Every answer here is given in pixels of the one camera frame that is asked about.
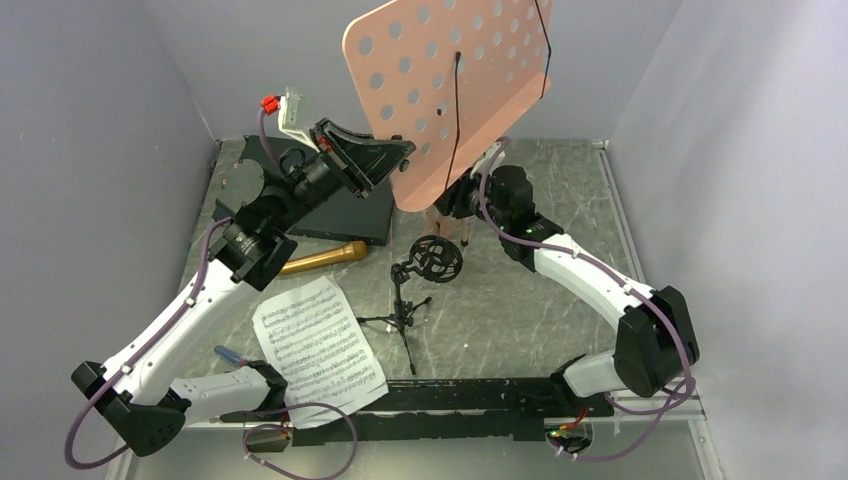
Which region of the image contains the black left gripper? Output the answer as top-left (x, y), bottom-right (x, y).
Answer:
top-left (270, 120), bottom-right (418, 235)

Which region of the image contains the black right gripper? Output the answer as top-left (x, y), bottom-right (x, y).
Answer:
top-left (427, 164), bottom-right (509, 232)

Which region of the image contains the pink perforated music stand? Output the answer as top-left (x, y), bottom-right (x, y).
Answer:
top-left (342, 0), bottom-right (554, 213)

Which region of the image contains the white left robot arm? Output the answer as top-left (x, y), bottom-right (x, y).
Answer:
top-left (72, 119), bottom-right (416, 457)

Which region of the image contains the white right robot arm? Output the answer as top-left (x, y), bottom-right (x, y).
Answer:
top-left (436, 166), bottom-right (700, 415)

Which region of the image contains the black microphone tripod stand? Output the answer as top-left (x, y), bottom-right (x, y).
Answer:
top-left (356, 235), bottom-right (464, 376)

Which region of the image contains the black flat equipment box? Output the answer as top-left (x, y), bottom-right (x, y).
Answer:
top-left (203, 135), bottom-right (395, 247)

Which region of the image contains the gold microphone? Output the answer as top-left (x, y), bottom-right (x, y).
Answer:
top-left (278, 240), bottom-right (368, 276)

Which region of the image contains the printed sheet music page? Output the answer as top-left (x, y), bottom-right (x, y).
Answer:
top-left (252, 276), bottom-right (388, 429)

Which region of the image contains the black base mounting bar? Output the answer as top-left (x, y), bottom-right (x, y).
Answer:
top-left (218, 377), bottom-right (617, 446)

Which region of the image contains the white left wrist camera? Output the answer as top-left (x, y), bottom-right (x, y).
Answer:
top-left (257, 87), bottom-right (317, 155)

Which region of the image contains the aluminium front rail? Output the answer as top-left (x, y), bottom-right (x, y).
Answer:
top-left (120, 382), bottom-right (707, 429)

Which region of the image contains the aluminium rail right edge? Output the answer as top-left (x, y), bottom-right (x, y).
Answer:
top-left (592, 140), bottom-right (725, 479)

